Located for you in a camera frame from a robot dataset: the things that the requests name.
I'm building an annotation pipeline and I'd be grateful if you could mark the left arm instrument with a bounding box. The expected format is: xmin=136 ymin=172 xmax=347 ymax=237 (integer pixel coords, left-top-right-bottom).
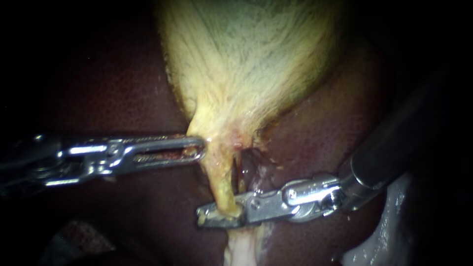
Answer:
xmin=0 ymin=133 xmax=125 ymax=197

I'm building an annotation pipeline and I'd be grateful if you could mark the right arm instrument jaw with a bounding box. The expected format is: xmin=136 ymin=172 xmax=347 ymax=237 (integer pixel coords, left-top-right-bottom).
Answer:
xmin=196 ymin=204 xmax=259 ymax=229
xmin=233 ymin=191 xmax=260 ymax=208

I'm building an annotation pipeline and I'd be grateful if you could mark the right arm instrument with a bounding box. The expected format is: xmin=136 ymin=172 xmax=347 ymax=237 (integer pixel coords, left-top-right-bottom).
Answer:
xmin=248 ymin=173 xmax=365 ymax=225

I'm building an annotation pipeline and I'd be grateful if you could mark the left arm instrument jaw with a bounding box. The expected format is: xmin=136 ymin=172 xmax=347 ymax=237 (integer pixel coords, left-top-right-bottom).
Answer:
xmin=110 ymin=135 xmax=207 ymax=175

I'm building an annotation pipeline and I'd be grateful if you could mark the gallbladder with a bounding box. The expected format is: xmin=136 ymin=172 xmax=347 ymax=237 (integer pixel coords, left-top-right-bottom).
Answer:
xmin=154 ymin=0 xmax=350 ymax=153

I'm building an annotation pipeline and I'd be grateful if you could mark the thin tube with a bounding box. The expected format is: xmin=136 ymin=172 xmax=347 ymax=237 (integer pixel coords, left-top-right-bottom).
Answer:
xmin=233 ymin=143 xmax=253 ymax=195
xmin=199 ymin=137 xmax=241 ymax=219

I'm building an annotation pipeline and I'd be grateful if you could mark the dark red liver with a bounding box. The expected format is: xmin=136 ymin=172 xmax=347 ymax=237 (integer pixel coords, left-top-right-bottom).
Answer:
xmin=35 ymin=22 xmax=409 ymax=266

